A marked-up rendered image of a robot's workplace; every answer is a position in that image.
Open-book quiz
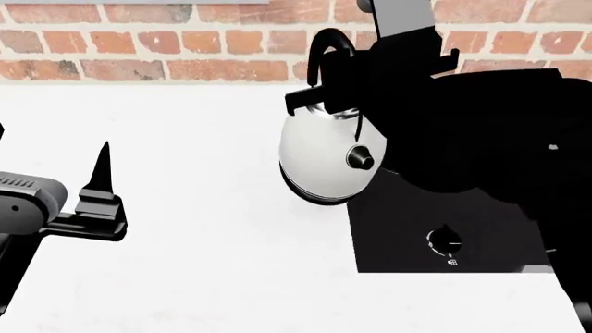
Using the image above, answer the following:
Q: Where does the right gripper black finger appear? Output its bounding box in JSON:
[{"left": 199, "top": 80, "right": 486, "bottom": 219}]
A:
[
  {"left": 323, "top": 51, "right": 371, "bottom": 116},
  {"left": 284, "top": 85, "right": 326, "bottom": 117}
]

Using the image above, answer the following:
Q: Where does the white kettle with black handle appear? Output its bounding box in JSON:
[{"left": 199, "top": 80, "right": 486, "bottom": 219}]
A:
[{"left": 277, "top": 28, "right": 389, "bottom": 208}]

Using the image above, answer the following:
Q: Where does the black stove cooktop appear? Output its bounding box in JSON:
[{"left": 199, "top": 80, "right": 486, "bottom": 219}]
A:
[{"left": 346, "top": 166, "right": 556, "bottom": 275}]

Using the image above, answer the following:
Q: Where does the black stove knob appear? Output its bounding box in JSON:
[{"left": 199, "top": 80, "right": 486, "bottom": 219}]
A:
[{"left": 425, "top": 223, "right": 464, "bottom": 258}]

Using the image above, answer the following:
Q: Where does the right gripper grey camera box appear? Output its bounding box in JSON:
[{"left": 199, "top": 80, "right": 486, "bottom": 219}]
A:
[{"left": 356, "top": 0, "right": 437, "bottom": 40}]

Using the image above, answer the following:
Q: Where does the gripper grey camera box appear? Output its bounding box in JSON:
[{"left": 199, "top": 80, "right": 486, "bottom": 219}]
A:
[
  {"left": 356, "top": 0, "right": 437, "bottom": 40},
  {"left": 0, "top": 170, "right": 68, "bottom": 237}
]

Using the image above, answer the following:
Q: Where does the left gripper grey camera box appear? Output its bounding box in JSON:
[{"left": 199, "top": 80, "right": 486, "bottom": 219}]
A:
[{"left": 0, "top": 170, "right": 68, "bottom": 237}]

